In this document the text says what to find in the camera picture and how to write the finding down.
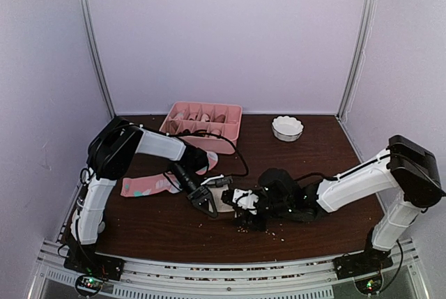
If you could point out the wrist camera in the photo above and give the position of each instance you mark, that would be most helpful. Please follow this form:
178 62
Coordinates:
246 200
217 181

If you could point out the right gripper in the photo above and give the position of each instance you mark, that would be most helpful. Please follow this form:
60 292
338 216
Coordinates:
250 222

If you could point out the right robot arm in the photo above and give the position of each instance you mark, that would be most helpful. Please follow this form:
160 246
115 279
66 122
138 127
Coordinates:
403 165

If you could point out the white scalloped bowl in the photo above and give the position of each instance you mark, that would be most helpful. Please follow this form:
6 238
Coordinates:
287 128

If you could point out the pink divided organizer box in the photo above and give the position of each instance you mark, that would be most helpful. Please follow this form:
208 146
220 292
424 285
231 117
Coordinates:
212 127

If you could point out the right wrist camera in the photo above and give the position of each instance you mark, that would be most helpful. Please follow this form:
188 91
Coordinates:
246 200

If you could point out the aluminium corner post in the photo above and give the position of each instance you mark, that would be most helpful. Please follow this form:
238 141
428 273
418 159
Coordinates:
95 57
366 20

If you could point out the pink patterned sock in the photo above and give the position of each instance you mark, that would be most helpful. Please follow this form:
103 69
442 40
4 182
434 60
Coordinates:
150 185

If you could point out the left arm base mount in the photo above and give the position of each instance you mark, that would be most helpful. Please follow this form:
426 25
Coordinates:
97 265

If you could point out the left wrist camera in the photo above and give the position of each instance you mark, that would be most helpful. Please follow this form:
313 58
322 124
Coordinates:
217 181

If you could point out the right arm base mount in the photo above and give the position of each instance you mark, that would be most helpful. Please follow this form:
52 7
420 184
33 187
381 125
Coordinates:
362 263

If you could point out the aluminium front rail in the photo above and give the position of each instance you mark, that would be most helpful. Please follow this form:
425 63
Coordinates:
305 278

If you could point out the right aluminium corner post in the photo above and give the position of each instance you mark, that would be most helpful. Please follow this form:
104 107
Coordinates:
366 20

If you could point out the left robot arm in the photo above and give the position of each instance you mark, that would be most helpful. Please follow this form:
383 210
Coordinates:
142 162

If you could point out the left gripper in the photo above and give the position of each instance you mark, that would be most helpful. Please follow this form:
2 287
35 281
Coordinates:
198 199

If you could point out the left aluminium corner post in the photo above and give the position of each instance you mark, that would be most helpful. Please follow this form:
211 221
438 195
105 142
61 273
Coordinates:
95 57

